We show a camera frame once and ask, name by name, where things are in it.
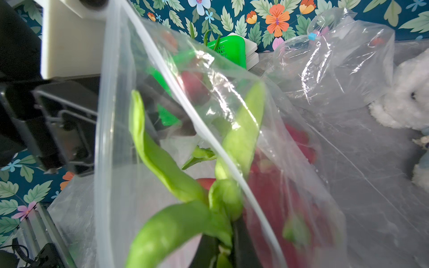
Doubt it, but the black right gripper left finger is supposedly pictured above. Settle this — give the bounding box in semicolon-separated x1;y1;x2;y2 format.
189;235;219;268

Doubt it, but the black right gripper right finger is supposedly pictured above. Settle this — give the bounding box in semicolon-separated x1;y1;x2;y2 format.
232;217;263;268

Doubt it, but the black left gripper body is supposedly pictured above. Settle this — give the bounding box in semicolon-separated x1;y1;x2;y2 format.
1;75;100;174

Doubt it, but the pink dragon fruit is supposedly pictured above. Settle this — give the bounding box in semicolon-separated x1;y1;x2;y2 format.
248;149;334;268
126;83;265;268

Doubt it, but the clear zip-top bag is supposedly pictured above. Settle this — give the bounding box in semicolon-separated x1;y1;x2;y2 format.
264;7;395;113
46;0;349;268

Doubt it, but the green plastic basket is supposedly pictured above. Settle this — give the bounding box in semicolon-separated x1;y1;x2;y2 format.
149;35;247;127

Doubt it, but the white rectangular box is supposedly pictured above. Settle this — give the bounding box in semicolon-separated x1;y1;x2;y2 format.
243;38;259;70

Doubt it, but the white teddy bear blue shirt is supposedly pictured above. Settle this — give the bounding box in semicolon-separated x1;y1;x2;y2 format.
369;50;429;192

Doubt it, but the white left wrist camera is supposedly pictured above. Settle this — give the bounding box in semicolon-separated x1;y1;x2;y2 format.
37;0;110;79

